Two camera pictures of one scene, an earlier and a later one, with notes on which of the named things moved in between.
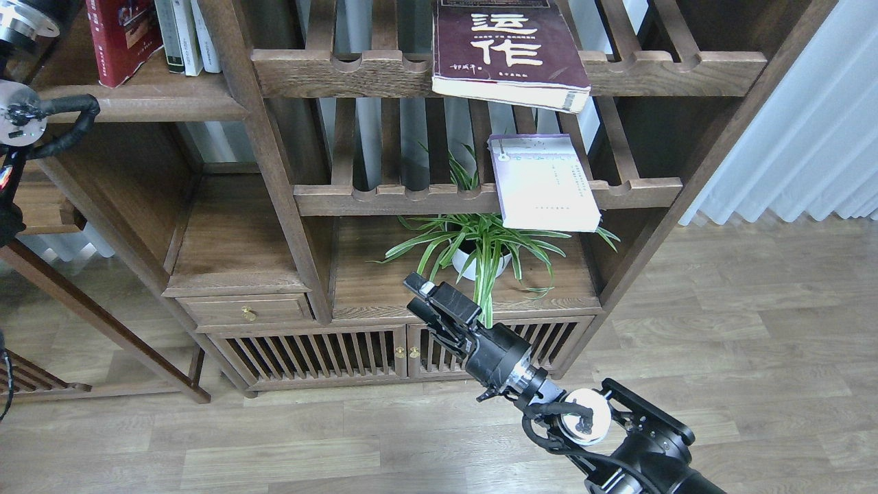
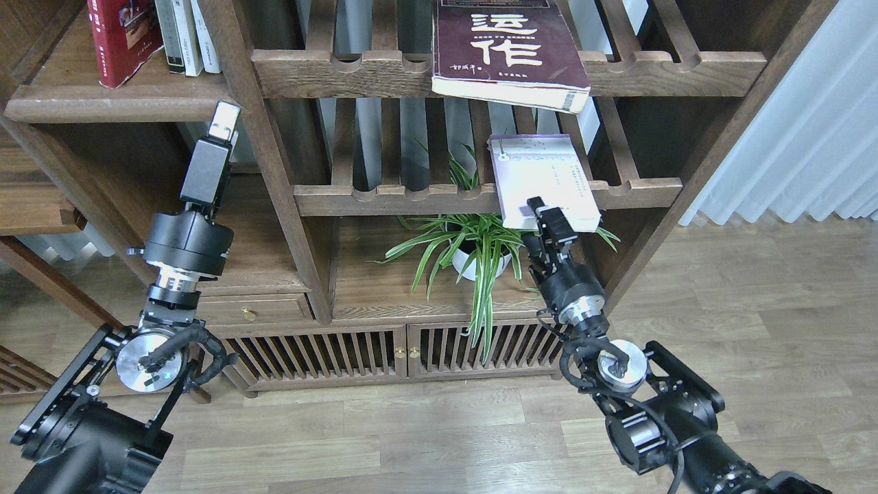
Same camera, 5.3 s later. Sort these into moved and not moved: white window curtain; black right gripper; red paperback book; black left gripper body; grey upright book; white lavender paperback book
Moved: black left gripper body; black right gripper
Not moved: white window curtain; white lavender paperback book; grey upright book; red paperback book
